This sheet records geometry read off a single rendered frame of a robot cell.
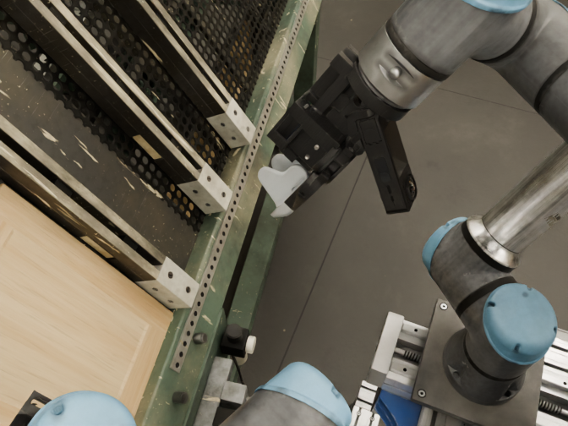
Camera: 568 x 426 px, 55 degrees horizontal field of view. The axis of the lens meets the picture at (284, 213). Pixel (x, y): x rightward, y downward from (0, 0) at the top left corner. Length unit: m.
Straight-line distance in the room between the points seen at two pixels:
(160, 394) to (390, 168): 0.85
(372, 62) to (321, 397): 0.29
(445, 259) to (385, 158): 0.48
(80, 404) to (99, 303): 0.77
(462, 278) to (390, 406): 0.37
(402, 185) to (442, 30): 0.17
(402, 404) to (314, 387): 0.78
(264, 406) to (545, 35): 0.39
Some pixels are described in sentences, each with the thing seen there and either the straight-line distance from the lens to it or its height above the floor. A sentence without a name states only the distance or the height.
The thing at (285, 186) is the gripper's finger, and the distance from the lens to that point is 0.60.
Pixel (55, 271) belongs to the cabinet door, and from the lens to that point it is 1.13.
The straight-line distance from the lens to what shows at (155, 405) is 1.26.
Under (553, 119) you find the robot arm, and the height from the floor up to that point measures 1.73.
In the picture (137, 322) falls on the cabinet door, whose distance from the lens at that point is 1.25.
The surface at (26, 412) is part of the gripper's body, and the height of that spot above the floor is 1.56.
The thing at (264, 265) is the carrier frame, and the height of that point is 0.18.
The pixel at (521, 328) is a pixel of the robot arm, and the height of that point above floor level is 1.26.
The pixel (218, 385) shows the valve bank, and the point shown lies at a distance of 1.41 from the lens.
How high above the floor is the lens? 2.07
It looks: 55 degrees down
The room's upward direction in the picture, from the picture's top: straight up
